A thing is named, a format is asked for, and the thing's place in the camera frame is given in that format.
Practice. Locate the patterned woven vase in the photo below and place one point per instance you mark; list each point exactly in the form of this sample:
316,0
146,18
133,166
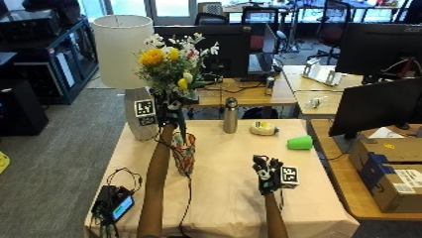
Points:
185,154

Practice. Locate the green plastic cup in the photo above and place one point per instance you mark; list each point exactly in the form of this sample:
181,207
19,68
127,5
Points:
302,142

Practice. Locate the black cabinet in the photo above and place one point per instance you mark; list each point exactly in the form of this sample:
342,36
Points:
21,109

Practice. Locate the steel water bottle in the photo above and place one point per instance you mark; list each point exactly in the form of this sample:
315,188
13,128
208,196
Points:
231,115

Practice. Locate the beige tablecloth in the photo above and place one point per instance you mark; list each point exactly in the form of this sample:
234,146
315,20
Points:
228,198

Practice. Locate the white marker cube glove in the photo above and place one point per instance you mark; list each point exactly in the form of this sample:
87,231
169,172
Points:
290,176
146,111

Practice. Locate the black laptop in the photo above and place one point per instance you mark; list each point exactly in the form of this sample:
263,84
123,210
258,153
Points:
262,56

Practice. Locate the white marker cube right glove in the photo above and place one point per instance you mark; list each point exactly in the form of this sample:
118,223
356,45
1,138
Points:
290,176

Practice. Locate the black device with blue screen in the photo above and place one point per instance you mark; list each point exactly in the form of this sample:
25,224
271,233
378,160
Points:
115,204

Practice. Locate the white stand device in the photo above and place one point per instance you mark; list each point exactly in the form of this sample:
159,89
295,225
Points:
323,73

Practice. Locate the black monitor back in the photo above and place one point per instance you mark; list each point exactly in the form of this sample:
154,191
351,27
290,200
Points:
207,49

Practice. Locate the white marker cube left glove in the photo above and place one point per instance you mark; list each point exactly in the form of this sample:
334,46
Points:
146,111

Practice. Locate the large black computer monitor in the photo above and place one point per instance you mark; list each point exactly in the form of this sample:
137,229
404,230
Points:
379,49

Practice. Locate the cardboard box with blue tape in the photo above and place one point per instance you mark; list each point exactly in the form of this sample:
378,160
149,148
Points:
390,175

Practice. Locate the person's right hand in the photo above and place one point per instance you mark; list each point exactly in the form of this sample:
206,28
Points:
267,175

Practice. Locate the person's left hand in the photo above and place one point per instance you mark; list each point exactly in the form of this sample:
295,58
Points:
169,112

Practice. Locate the drink can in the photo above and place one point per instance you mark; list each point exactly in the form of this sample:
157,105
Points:
270,86

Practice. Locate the yellow white tape roll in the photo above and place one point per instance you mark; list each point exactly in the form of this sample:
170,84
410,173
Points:
263,128

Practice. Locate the black office chair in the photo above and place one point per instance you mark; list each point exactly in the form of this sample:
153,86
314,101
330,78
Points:
334,29

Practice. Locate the mixed flower bouquet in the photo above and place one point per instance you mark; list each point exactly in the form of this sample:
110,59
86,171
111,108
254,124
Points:
177,66

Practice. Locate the white shade table lamp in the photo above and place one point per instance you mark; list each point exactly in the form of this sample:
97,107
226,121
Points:
123,66

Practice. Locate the black shelf unit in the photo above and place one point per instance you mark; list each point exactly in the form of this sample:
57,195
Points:
49,62

